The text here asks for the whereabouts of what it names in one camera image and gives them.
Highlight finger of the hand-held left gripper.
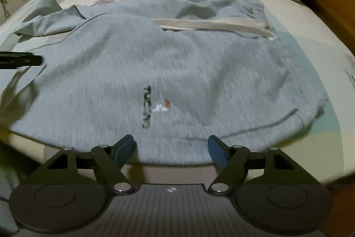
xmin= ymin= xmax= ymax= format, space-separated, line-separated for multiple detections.
xmin=0 ymin=50 xmax=43 ymax=70

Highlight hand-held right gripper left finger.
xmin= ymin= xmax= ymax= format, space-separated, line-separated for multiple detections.
xmin=21 ymin=134 xmax=136 ymax=194

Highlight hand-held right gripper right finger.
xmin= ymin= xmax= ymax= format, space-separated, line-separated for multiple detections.
xmin=208 ymin=135 xmax=322 ymax=195

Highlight gray sweatpants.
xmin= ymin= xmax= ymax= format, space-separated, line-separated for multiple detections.
xmin=0 ymin=0 xmax=332 ymax=168

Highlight checked bed sheet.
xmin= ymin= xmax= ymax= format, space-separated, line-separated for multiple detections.
xmin=0 ymin=0 xmax=355 ymax=185

